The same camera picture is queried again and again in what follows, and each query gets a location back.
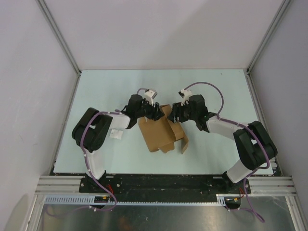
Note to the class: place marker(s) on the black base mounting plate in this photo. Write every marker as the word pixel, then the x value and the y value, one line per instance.
pixel 123 183

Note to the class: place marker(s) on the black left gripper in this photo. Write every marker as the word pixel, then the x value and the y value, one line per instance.
pixel 155 113

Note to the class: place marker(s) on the grey slotted cable duct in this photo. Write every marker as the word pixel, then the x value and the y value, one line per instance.
pixel 217 200

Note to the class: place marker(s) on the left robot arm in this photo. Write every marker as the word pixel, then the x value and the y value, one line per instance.
pixel 92 129

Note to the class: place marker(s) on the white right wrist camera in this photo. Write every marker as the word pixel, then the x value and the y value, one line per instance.
pixel 185 95

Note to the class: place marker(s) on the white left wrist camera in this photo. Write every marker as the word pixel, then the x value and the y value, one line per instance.
pixel 149 96

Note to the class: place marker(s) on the brown cardboard box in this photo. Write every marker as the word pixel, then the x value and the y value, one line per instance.
pixel 162 134

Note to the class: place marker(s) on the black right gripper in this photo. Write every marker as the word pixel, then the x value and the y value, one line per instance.
pixel 177 111

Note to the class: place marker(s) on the aluminium frame rail right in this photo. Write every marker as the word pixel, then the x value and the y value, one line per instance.
pixel 282 10

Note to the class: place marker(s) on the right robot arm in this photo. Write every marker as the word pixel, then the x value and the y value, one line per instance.
pixel 254 145

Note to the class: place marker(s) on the aluminium frame rail left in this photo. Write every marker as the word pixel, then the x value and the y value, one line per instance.
pixel 57 33

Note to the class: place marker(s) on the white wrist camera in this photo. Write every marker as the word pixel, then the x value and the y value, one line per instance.
pixel 185 95
pixel 149 96

